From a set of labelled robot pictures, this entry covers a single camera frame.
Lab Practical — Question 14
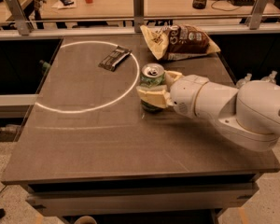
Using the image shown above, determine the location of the brown and cream chip bag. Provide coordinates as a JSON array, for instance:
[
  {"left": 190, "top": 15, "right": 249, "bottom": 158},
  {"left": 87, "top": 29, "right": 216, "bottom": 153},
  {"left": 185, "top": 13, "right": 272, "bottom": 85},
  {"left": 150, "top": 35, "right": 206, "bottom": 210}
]
[{"left": 140, "top": 24, "right": 220, "bottom": 61}]

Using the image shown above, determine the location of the grey metal bracket middle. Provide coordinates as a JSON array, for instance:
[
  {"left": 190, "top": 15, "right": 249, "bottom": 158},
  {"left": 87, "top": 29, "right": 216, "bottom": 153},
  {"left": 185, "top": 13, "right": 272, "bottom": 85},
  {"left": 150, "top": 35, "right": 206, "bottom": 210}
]
[{"left": 133, "top": 0, "right": 144, "bottom": 33}]

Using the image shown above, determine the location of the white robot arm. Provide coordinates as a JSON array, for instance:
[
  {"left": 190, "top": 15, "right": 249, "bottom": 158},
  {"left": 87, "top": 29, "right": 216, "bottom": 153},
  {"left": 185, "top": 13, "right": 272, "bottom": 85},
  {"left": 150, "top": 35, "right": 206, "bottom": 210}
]
[{"left": 136, "top": 71, "right": 280, "bottom": 151}]

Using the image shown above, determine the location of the dark chocolate bar wrapper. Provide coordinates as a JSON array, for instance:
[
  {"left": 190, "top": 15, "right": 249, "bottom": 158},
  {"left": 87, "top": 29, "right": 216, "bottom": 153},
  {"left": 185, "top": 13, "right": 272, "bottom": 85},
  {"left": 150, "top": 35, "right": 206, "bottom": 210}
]
[{"left": 98, "top": 46, "right": 132, "bottom": 72}]

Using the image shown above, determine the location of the grey metal bracket right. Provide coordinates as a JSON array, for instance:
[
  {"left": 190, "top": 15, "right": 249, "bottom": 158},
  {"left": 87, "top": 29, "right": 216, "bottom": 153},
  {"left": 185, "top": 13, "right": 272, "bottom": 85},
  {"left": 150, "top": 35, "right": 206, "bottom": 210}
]
[{"left": 245, "top": 0, "right": 269, "bottom": 30}]

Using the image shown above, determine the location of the green soda can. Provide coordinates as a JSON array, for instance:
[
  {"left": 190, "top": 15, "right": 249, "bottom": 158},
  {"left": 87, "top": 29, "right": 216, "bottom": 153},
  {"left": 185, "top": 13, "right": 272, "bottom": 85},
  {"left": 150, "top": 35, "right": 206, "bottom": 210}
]
[{"left": 140, "top": 63, "right": 164, "bottom": 113}]

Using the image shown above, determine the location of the black mesh cup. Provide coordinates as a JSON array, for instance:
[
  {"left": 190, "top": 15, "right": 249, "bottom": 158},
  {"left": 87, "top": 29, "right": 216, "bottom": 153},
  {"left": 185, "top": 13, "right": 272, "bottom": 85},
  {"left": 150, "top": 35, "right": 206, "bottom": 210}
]
[{"left": 192, "top": 0, "right": 207, "bottom": 9}]

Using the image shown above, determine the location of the clear sanitizer bottle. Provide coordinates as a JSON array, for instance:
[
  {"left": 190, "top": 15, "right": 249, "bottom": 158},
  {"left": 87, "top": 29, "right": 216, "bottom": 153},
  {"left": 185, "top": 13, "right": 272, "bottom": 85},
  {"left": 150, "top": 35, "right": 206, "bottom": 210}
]
[
  {"left": 261, "top": 71, "right": 277, "bottom": 84},
  {"left": 236, "top": 73, "right": 252, "bottom": 89}
]

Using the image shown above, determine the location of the grey metal bracket left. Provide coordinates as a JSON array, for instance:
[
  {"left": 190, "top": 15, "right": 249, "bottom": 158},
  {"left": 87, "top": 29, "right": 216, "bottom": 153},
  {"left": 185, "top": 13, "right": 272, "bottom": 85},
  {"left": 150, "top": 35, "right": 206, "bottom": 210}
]
[{"left": 5, "top": 0, "right": 33, "bottom": 35}]

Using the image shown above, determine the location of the green bottle beside table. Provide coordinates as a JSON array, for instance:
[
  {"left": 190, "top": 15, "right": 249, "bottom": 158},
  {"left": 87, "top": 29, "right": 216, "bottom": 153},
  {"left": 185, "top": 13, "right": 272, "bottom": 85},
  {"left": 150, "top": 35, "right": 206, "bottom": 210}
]
[{"left": 39, "top": 60, "right": 51, "bottom": 75}]

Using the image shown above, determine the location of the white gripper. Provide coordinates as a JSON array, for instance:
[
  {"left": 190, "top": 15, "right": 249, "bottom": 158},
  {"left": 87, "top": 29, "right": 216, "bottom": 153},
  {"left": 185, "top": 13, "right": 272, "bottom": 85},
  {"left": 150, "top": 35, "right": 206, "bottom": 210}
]
[{"left": 136, "top": 70, "right": 209, "bottom": 119}]

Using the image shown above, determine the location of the grey metal bracket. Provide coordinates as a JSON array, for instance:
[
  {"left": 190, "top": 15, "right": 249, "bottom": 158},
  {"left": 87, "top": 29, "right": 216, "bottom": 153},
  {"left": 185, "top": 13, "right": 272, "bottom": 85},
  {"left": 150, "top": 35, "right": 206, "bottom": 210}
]
[
  {"left": 5, "top": 0, "right": 33, "bottom": 35},
  {"left": 133, "top": 0, "right": 144, "bottom": 33},
  {"left": 245, "top": 0, "right": 269, "bottom": 30}
]

